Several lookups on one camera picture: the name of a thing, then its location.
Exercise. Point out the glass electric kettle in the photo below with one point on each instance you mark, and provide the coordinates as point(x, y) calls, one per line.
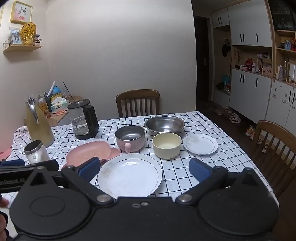
point(90, 120)

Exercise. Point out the orange bottle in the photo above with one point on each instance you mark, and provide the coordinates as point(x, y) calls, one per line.
point(44, 107)

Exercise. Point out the wooden side cabinet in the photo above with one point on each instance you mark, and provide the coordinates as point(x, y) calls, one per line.
point(59, 117)

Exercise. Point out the pair of sneakers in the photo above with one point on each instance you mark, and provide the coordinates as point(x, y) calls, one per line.
point(235, 118)

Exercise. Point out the wooden slat-back chair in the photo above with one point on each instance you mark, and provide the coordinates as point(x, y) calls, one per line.
point(277, 139)
point(137, 96)

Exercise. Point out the small photo frame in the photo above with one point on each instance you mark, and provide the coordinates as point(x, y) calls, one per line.
point(15, 36)

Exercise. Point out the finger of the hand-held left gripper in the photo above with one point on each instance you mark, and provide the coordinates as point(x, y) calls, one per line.
point(39, 165)

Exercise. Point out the white upper wall cabinet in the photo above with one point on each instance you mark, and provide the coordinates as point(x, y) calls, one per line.
point(249, 20)

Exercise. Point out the red plush toy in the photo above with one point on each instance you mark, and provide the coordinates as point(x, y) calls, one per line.
point(248, 63)

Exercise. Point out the tissue box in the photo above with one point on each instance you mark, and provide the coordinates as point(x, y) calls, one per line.
point(59, 106)

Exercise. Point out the colourful toy shoes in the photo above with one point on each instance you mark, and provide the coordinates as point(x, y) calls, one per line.
point(250, 132)

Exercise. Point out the black hanging bag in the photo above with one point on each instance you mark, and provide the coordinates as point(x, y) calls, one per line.
point(226, 48)

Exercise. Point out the large white plate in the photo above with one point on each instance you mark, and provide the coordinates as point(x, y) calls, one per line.
point(129, 176)

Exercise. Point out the framed calligraphy picture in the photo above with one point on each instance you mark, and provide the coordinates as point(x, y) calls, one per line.
point(21, 11)

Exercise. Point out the white steel mug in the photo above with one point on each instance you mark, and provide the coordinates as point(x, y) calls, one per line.
point(38, 155)

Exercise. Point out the blue container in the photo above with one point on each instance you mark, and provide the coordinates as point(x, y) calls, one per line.
point(57, 89)

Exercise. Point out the small white plate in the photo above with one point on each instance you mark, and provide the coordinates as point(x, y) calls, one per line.
point(200, 144)

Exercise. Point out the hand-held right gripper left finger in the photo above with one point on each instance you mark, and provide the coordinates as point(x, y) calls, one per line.
point(89, 168)

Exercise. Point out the cream bowl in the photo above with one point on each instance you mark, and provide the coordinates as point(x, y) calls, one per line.
point(167, 150)

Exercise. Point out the thin black stick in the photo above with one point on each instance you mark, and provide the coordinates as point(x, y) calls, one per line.
point(68, 91)

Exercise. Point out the white lower cabinet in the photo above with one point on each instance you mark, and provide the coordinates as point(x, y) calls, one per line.
point(249, 92)

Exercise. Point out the white tube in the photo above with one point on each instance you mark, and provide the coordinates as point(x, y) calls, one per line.
point(51, 88)

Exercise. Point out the gold ornament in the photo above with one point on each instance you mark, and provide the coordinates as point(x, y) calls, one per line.
point(28, 32)

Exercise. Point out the stainless steel bowl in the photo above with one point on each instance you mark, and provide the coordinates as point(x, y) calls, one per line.
point(164, 125)

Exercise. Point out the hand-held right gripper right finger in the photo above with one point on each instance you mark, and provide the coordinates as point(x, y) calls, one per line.
point(198, 170)

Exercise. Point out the dark door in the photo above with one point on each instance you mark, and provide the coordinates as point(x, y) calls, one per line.
point(202, 58)

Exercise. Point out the white checked tablecloth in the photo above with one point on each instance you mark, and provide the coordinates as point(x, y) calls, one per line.
point(219, 162)

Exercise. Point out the wooden wall shelf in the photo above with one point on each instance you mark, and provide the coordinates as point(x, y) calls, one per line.
point(23, 48)

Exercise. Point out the person's left hand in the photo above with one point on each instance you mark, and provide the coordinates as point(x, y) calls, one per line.
point(3, 202)

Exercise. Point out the pink shaped plate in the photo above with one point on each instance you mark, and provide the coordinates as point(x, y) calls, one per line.
point(87, 150)

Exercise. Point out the white cabinet with stickers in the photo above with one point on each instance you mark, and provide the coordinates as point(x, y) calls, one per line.
point(282, 104)

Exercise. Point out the yellow-green thermos jug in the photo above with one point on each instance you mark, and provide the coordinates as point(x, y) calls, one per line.
point(40, 129)

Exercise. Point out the wooden display shelf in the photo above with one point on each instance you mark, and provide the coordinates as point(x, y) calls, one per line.
point(284, 39)

